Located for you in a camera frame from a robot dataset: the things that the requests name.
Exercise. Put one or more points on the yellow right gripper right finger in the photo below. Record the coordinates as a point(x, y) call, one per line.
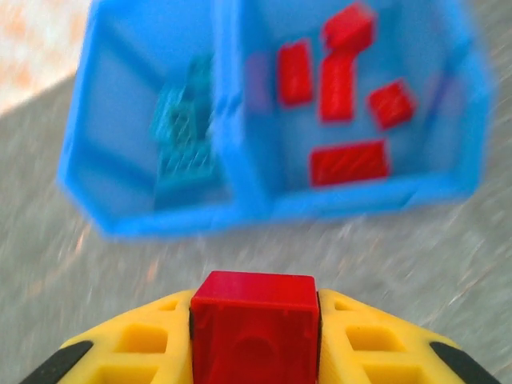
point(372, 352)

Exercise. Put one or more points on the blue lego brick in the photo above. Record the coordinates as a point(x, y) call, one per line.
point(188, 160)
point(180, 116)

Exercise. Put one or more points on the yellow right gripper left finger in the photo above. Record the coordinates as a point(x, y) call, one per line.
point(132, 352)

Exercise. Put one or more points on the blue plastic bin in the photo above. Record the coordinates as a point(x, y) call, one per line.
point(440, 152)
point(120, 100)

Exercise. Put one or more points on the red lego brick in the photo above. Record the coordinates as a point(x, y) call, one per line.
point(256, 332)
point(350, 26)
point(337, 88)
point(350, 162)
point(295, 74)
point(392, 104)

